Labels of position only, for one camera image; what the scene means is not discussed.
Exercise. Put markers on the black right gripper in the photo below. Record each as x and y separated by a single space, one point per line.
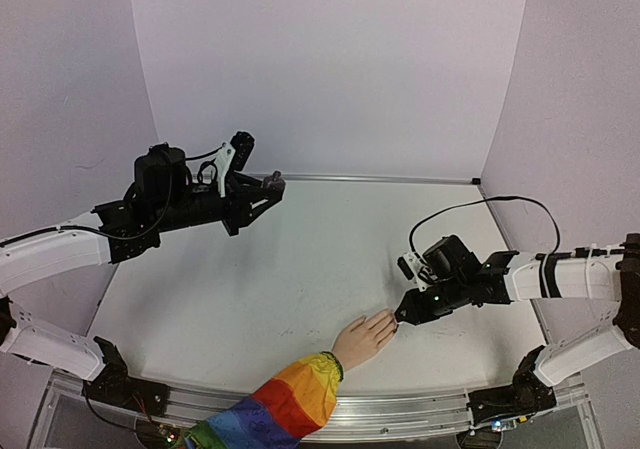
422 306

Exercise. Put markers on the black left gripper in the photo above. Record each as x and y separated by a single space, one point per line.
243 196

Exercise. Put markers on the purple nail polish bottle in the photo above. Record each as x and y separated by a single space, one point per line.
274 181

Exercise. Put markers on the rainbow sleeve forearm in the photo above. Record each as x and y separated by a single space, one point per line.
296 402

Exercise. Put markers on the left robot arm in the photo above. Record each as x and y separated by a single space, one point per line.
113 233

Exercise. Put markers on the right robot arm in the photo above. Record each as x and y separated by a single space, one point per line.
589 297

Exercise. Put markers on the mannequin hand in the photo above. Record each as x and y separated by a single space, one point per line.
363 339

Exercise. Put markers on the aluminium back edge strip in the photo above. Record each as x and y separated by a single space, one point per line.
477 181

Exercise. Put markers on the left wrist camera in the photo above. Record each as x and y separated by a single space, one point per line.
232 156

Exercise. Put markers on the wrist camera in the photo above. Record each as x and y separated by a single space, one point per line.
415 271
232 156

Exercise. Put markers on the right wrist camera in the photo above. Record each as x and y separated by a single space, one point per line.
415 271

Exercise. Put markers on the aluminium front rail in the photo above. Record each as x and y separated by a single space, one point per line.
360 418

